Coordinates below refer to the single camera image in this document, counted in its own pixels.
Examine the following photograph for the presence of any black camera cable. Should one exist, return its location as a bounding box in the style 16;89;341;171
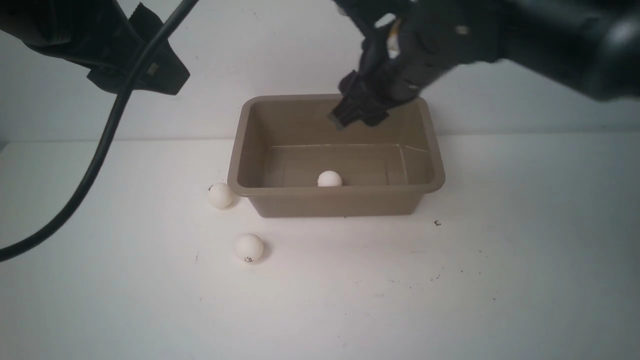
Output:
0;0;201;263

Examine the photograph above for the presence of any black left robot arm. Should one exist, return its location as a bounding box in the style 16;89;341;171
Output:
0;0;163;94

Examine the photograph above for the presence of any brown plastic bin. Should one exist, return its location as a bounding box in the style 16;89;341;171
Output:
227;94;446;218

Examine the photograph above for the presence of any white ping-pong ball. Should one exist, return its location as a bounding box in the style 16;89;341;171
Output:
206;182;235;210
234;234;265;264
317;170;343;187

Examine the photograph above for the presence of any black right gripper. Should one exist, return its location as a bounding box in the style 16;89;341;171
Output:
328;0;506;130

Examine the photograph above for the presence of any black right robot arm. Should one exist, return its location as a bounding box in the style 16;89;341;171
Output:
329;0;640;129

